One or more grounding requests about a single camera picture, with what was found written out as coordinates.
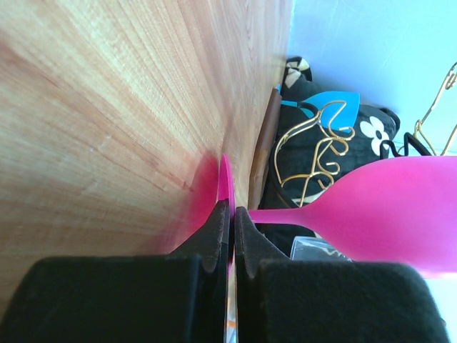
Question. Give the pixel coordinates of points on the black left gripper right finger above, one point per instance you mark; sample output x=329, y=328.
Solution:
x=282, y=300

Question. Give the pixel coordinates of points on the black floral blanket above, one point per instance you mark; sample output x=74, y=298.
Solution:
x=306, y=159

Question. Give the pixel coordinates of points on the gold wire glass rack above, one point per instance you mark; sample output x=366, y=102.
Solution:
x=414, y=143

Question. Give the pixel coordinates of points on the pink wine glass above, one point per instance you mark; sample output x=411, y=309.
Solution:
x=400, y=210

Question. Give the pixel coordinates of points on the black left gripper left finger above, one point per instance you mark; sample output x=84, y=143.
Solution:
x=176, y=297

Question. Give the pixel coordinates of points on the blue wine glass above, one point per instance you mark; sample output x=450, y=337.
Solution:
x=339, y=109

